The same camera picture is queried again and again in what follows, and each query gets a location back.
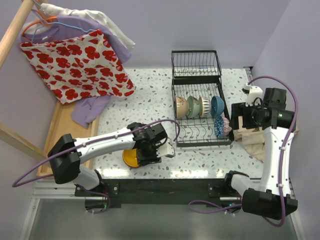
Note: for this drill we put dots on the light wooden tray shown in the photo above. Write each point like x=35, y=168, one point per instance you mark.
x=67, y=130

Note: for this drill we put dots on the mint green bowl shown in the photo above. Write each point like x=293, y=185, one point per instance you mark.
x=194, y=107

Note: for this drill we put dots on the black wire dish rack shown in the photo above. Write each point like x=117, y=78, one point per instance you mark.
x=197, y=73

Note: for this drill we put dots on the red poppy print cloth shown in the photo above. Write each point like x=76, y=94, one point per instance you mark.
x=85, y=66

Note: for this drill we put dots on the white hanging garment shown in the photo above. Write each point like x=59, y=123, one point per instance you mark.
x=51, y=10

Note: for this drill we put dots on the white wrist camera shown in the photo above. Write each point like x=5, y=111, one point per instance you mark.
x=252, y=93
x=166, y=150

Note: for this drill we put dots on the orange clothes hanger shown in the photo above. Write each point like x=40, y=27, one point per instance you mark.
x=42, y=19

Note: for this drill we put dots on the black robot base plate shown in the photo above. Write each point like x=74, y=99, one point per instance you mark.
x=113, y=193

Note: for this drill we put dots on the floral pattern bowl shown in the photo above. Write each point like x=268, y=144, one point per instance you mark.
x=181, y=107

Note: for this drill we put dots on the striped cream bowl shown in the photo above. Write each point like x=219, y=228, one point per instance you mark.
x=205, y=106

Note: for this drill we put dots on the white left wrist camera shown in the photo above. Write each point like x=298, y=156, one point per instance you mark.
x=166, y=150

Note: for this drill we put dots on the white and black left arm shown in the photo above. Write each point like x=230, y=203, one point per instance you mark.
x=68, y=155

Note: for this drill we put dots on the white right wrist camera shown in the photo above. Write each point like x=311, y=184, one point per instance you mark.
x=252, y=93

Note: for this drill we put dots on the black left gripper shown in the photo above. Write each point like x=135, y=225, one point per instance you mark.
x=148, y=158

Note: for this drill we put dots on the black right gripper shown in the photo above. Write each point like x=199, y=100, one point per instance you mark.
x=239, y=109

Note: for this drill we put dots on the blue triangle pattern bowl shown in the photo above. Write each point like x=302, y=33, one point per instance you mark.
x=221, y=127

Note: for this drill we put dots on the wooden clothes rail frame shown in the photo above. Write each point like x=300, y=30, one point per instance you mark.
x=31, y=119

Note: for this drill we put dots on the orange yellow bowl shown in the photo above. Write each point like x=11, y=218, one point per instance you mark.
x=129, y=157

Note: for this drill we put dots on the solid blue bowl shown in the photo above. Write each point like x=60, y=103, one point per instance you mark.
x=217, y=106

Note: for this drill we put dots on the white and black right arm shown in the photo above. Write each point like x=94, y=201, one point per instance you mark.
x=271, y=199

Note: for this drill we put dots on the lilac purple shirt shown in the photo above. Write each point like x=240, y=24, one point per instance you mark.
x=66, y=27

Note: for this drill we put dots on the beige crumpled cloth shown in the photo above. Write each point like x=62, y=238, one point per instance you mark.
x=253, y=141

